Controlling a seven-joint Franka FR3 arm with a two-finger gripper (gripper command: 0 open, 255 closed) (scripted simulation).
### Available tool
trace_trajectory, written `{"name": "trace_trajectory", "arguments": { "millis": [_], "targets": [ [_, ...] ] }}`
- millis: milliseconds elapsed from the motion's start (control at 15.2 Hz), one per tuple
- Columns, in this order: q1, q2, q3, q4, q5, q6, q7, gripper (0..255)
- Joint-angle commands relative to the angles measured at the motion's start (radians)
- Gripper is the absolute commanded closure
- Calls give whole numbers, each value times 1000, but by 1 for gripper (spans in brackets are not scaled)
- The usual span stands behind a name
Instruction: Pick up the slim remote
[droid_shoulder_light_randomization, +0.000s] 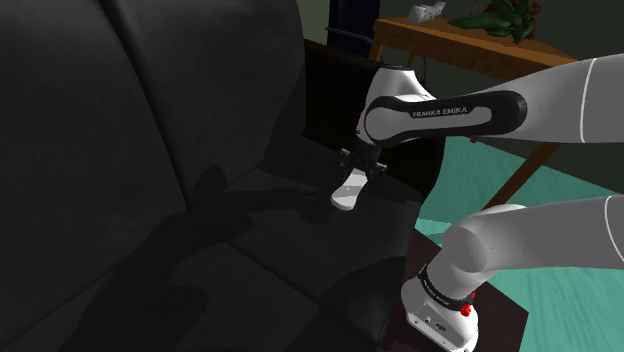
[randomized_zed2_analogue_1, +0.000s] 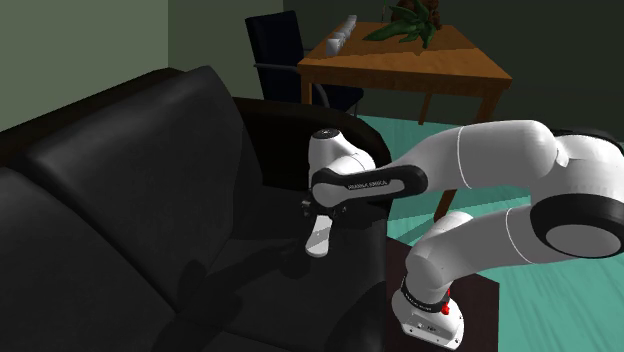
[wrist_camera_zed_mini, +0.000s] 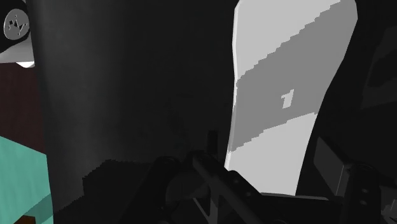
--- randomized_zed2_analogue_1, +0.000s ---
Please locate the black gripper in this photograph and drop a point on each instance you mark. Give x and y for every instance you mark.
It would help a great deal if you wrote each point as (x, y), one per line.
(294, 265)

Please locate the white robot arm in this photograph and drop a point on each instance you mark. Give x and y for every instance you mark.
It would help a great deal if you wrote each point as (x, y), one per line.
(492, 151)

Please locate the dark robot stand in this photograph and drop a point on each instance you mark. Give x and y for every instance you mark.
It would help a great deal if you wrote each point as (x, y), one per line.
(480, 312)

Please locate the black leather sofa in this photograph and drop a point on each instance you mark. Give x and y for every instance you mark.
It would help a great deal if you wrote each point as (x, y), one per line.
(122, 170)

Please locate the black office chair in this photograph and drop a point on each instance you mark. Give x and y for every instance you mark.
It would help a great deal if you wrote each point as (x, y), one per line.
(273, 44)

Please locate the wooden table with plant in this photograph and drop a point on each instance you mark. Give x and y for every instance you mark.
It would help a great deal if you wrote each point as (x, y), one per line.
(404, 63)

